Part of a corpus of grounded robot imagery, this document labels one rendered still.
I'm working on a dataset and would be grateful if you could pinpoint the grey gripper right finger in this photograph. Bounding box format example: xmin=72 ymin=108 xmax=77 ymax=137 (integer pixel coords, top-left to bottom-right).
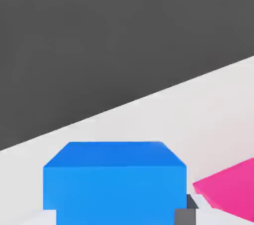
xmin=174 ymin=194 xmax=207 ymax=225

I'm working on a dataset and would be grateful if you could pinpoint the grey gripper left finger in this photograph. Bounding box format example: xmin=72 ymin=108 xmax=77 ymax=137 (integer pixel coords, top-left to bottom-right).
xmin=29 ymin=209 xmax=58 ymax=225

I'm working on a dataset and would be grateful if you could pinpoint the small blue cube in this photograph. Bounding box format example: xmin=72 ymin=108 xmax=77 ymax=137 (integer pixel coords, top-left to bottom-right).
xmin=43 ymin=141 xmax=188 ymax=225

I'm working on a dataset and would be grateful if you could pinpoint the small pink cube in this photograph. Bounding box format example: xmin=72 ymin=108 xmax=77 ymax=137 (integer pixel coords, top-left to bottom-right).
xmin=192 ymin=157 xmax=254 ymax=223

